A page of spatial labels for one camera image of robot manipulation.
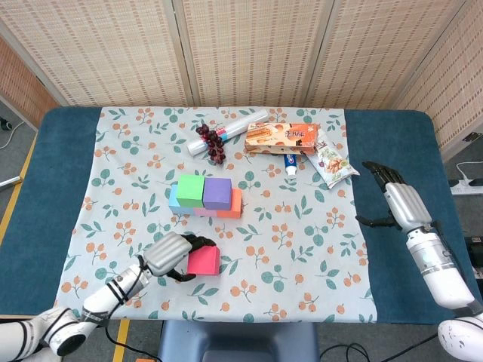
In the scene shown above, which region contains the purple foam cube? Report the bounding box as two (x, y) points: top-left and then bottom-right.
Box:
(202, 177), (233, 211)

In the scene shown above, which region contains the black box with label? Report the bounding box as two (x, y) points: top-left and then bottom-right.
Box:
(463, 235), (483, 280)

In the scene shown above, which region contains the thin white floor cable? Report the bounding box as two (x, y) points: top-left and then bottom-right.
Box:
(0, 120), (27, 150)

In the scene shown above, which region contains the orange biscuit box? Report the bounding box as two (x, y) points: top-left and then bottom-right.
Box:
(244, 121), (321, 155)

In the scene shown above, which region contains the dark red grape bunch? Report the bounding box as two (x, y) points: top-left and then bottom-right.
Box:
(195, 123), (226, 165)

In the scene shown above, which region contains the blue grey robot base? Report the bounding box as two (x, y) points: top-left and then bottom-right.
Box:
(157, 320), (320, 362)

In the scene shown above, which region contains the white power cable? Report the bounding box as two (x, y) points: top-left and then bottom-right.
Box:
(455, 161), (483, 182)

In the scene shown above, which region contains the red foam cube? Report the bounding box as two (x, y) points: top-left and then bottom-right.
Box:
(186, 247), (222, 277)

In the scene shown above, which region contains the green foam cube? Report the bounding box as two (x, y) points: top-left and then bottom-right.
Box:
(176, 174), (207, 208)

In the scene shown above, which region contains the silver nut snack bag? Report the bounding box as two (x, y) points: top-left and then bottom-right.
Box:
(307, 138), (360, 189)

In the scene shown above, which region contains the pink foam cube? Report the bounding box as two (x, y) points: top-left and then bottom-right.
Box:
(193, 206), (220, 219)

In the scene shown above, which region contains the floral print tablecloth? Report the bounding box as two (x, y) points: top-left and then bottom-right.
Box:
(51, 106), (378, 324)

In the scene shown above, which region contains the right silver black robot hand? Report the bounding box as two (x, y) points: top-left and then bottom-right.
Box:
(355, 161), (441, 232)

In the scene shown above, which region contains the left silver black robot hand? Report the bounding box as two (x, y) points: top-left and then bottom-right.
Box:
(137, 231), (219, 283)

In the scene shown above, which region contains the black floor cable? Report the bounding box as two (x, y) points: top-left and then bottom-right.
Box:
(319, 333), (441, 362)

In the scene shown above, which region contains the orange foam cube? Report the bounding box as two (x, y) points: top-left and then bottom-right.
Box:
(217, 187), (243, 219)

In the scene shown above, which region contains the white power strip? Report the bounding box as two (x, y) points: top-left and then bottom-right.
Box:
(449, 179), (483, 196)

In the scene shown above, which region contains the light blue foam cube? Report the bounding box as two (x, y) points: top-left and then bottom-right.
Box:
(168, 183), (197, 216)

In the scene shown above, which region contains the clear plastic wrap roll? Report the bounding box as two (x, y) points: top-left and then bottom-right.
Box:
(186, 109), (269, 156)

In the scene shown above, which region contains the bamboo folding screen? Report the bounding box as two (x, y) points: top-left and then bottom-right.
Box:
(0, 0), (483, 163)

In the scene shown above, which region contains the white blue toothpaste tube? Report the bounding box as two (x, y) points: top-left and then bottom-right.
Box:
(283, 153), (299, 178)

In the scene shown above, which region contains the teal table cover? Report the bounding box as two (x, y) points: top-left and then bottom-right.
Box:
(0, 106), (472, 325)

